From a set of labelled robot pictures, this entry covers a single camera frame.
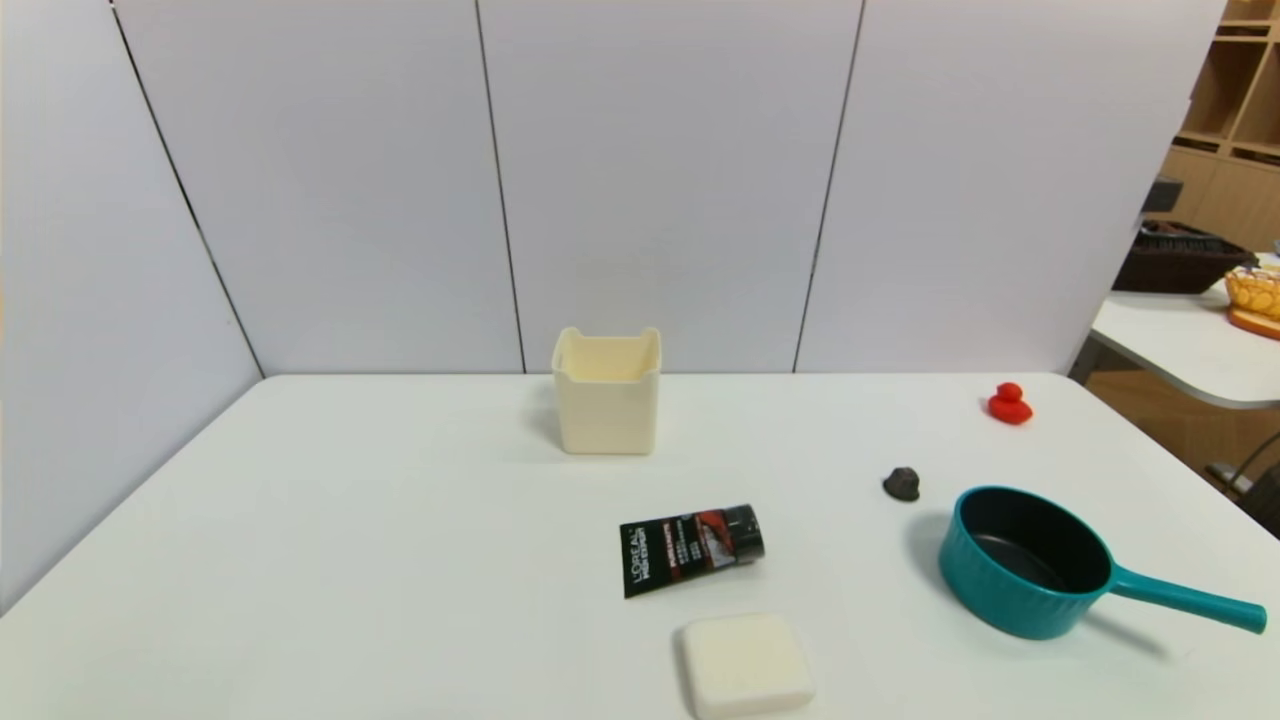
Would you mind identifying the yellow bread basket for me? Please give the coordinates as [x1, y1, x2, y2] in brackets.
[1224, 264, 1280, 341]

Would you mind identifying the black L'Oreal cosmetic tube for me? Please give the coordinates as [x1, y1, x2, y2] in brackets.
[619, 504, 767, 600]

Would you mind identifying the dark woven basket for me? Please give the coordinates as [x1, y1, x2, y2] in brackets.
[1112, 220, 1259, 295]

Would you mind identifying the teal saucepan with handle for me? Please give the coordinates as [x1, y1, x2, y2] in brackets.
[937, 486, 1269, 642]

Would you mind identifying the white side table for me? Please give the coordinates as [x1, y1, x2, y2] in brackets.
[1068, 250, 1280, 411]

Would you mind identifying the cream white open box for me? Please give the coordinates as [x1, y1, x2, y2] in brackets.
[551, 326, 663, 457]

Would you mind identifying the black chair base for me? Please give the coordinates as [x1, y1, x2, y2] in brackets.
[1205, 430, 1280, 539]

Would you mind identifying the wooden shelf unit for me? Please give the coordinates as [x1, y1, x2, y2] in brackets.
[1160, 0, 1280, 253]

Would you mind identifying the red rubber duck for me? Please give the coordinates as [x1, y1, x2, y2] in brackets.
[987, 382, 1034, 426]

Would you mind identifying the white square soap block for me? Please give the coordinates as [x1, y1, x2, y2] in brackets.
[681, 613, 816, 720]

